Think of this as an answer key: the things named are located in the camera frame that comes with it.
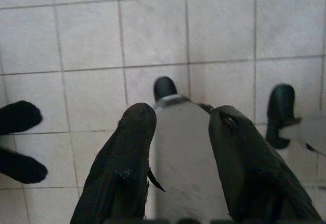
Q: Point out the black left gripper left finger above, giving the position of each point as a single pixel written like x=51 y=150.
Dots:
x=122 y=157

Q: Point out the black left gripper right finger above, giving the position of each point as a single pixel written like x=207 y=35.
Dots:
x=254 y=173

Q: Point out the robot right leg white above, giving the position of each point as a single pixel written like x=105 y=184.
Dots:
x=313 y=132

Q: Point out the robot left foot black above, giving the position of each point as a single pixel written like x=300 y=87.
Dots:
x=165 y=87

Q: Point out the person's right foot black sock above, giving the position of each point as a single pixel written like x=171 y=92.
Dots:
x=20 y=166

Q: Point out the person's foot black sock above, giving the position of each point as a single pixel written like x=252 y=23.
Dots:
x=20 y=166
x=17 y=117

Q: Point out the person's left foot black sock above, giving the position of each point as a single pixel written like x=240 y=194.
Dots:
x=17 y=117

